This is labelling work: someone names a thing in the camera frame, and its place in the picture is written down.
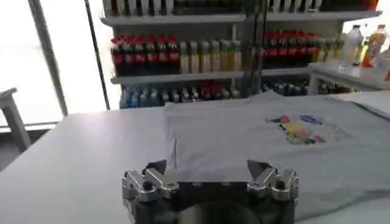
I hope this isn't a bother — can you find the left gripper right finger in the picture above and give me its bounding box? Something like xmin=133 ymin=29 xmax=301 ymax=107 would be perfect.
xmin=246 ymin=159 xmax=299 ymax=201

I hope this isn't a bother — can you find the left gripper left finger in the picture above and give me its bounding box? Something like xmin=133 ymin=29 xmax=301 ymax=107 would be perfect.
xmin=121 ymin=159 xmax=180 ymax=203

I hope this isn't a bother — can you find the grey shirt with colourful print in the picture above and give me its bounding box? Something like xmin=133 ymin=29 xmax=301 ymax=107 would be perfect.
xmin=164 ymin=91 xmax=390 ymax=222

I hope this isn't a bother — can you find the small white side table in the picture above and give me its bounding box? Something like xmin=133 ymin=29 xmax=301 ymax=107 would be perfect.
xmin=307 ymin=62 xmax=390 ymax=96

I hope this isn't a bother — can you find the shelf rack with bottles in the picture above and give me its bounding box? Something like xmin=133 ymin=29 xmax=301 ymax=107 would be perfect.
xmin=100 ymin=0 xmax=383 ymax=110

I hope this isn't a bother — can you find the thin dark pole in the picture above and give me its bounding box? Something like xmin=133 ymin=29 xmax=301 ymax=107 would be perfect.
xmin=83 ymin=0 xmax=111 ymax=111

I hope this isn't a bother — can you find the clear plastic water bottle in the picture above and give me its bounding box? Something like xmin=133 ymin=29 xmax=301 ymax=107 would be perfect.
xmin=342 ymin=24 xmax=364 ymax=66

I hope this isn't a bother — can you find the grey window pillar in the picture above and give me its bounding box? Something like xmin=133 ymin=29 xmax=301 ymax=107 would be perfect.
xmin=27 ymin=0 xmax=69 ymax=117

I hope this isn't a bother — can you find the orange juice bottle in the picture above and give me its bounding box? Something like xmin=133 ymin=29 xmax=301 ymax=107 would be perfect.
xmin=361 ymin=24 xmax=388 ymax=68

